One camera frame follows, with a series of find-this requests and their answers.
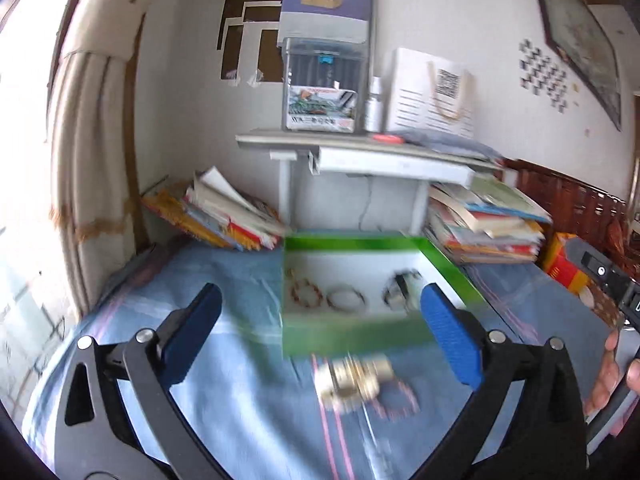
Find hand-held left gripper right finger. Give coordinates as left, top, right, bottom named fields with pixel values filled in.
left=420, top=282, right=588, bottom=480

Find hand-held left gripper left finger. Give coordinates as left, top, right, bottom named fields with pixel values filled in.
left=52, top=282, right=236, bottom=480

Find black wrist watch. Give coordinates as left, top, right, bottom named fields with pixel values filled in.
left=382, top=270, right=423, bottom=311

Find green cardboard box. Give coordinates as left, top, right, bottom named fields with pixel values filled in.
left=281, top=232, right=488, bottom=358

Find dark red bead bracelet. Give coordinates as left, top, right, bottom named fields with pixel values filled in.
left=289, top=280, right=321, bottom=309

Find white wrist watch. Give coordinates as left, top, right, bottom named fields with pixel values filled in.
left=312, top=355, right=396, bottom=413

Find silver bangle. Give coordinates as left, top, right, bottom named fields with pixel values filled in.
left=326, top=284, right=367, bottom=312

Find person's right hand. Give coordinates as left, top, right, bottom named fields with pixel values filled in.
left=584, top=331, right=640, bottom=417

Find yellow red gift bag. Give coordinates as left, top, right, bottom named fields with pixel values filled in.
left=542, top=232, right=596, bottom=293

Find blue striped tablecloth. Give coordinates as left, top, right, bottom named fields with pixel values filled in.
left=20, top=245, right=616, bottom=480

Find dark wooden bench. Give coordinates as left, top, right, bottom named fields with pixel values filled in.
left=502, top=157, right=640, bottom=281

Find flat stack of books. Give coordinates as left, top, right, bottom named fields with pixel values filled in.
left=422, top=172, right=553, bottom=266

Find leaning pile of books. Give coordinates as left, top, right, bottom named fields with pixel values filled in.
left=141, top=166, right=288, bottom=252

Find grey desk shelf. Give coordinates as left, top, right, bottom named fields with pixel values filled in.
left=235, top=130, right=506, bottom=236

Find grey document pouch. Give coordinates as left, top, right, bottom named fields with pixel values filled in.
left=390, top=130, right=503, bottom=161

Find beige curtain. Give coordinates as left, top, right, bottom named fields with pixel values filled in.
left=47, top=0, right=151, bottom=311

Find white spray bottle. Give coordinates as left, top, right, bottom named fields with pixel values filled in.
left=364, top=76, right=387, bottom=133

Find white paper bag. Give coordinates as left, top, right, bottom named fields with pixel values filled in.
left=385, top=47, right=476, bottom=138

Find window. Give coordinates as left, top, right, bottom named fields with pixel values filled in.
left=0, top=0, right=96, bottom=411

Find clear marker pen case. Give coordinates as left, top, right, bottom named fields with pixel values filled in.
left=281, top=37, right=370, bottom=136

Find purple cardboard box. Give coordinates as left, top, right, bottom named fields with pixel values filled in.
left=277, top=0, right=376, bottom=46

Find pink bead bracelet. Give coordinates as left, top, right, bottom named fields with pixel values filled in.
left=372, top=380, right=421, bottom=420

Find checkered photo wall stickers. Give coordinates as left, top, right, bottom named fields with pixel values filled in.
left=517, top=37, right=571, bottom=113

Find framed wall picture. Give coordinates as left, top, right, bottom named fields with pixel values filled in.
left=525, top=0, right=623, bottom=132

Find brown wall stickers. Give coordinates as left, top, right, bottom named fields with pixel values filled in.
left=216, top=0, right=286, bottom=83

